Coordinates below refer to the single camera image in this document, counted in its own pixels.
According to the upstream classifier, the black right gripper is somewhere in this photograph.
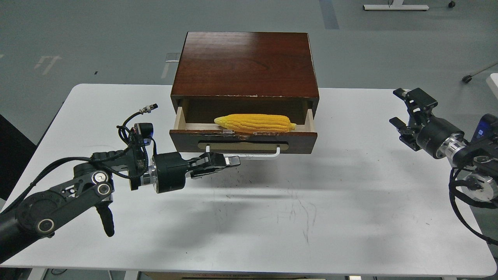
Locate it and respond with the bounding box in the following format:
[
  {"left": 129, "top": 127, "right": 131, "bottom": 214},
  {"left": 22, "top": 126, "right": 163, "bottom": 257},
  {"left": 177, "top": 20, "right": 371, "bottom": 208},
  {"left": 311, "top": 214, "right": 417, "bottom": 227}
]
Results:
[{"left": 389, "top": 87, "right": 464, "bottom": 159}]

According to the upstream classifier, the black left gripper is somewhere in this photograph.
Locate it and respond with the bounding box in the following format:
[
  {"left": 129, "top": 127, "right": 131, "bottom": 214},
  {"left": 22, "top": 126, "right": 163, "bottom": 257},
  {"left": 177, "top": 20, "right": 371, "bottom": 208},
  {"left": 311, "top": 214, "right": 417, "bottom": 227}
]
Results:
[{"left": 151, "top": 151, "right": 241, "bottom": 194}]

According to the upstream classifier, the wooden drawer with white handle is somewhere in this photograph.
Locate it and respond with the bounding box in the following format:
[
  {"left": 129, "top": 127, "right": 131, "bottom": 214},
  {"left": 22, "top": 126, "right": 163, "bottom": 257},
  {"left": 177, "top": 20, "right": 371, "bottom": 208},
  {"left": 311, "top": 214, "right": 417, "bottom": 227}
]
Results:
[{"left": 169, "top": 107, "right": 318, "bottom": 155}]

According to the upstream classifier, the yellow corn cob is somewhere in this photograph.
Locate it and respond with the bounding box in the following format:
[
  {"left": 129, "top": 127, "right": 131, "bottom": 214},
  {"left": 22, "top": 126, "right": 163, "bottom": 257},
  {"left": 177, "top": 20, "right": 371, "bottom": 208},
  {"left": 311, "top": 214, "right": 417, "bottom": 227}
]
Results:
[{"left": 214, "top": 114, "right": 296, "bottom": 134}]

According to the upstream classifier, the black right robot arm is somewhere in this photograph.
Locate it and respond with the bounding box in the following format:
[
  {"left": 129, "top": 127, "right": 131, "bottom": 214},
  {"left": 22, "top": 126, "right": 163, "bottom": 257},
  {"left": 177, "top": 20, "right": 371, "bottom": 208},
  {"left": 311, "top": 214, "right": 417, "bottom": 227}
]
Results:
[{"left": 389, "top": 87, "right": 498, "bottom": 246}]

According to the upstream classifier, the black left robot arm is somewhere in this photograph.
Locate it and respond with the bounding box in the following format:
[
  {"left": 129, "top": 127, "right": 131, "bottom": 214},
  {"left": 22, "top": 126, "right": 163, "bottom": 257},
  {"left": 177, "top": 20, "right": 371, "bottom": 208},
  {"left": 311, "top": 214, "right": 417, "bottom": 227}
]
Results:
[{"left": 0, "top": 103, "right": 240, "bottom": 262}]

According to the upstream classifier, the dark wooden drawer cabinet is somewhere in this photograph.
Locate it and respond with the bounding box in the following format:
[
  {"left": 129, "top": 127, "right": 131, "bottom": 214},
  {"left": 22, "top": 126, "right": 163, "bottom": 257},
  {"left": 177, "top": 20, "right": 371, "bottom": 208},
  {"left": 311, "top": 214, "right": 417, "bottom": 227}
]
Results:
[{"left": 170, "top": 31, "right": 319, "bottom": 123}]

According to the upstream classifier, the black caster wheel leg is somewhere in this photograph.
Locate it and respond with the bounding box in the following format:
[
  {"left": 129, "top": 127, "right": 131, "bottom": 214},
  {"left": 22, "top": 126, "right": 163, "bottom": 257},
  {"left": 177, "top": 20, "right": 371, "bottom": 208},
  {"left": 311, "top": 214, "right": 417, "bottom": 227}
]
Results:
[{"left": 461, "top": 61, "right": 498, "bottom": 84}]

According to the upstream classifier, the white stand base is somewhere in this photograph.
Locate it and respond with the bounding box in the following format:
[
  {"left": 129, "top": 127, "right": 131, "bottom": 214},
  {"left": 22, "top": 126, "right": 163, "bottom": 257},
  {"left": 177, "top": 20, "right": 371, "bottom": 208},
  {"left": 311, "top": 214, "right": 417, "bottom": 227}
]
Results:
[{"left": 362, "top": 0, "right": 430, "bottom": 11}]

